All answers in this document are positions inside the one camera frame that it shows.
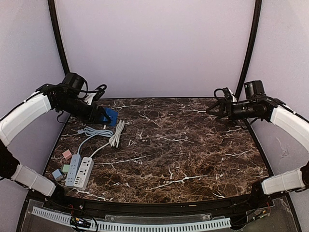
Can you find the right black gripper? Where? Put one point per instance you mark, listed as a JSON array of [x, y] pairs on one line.
[[225, 109]]

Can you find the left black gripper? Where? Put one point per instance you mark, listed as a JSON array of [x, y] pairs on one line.
[[94, 114]]

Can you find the dark blue cube plug adapter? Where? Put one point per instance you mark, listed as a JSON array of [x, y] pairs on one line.
[[113, 114]]

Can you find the white power strip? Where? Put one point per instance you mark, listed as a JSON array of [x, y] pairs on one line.
[[83, 174]]

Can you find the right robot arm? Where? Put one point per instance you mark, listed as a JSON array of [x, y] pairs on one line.
[[276, 112]]

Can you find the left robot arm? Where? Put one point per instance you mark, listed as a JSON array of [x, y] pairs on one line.
[[43, 100]]

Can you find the light blue power strip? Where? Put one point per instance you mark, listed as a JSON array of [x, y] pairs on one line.
[[73, 169]]

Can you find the pink cube charger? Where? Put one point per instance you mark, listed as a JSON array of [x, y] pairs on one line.
[[67, 154]]

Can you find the green cube charger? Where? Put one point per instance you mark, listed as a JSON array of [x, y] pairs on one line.
[[65, 168]]

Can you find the light blue cube charger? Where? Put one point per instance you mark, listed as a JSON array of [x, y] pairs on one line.
[[57, 175]]

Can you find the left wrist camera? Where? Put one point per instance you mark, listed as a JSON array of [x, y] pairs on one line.
[[74, 82]]

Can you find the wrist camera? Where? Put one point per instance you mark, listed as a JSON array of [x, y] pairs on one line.
[[254, 89], [74, 82]]

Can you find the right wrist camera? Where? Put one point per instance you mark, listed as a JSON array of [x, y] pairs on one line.
[[254, 89]]

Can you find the black front rail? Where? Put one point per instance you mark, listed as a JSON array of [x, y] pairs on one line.
[[233, 206]]

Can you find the right black frame post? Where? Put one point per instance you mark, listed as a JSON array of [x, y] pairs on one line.
[[250, 47]]

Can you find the black frame post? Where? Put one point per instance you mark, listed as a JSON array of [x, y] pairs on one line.
[[250, 47], [57, 36]]

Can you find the white slotted cable duct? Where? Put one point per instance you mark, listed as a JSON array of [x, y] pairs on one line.
[[103, 226]]

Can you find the left black frame post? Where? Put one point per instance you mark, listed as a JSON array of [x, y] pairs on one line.
[[57, 36]]

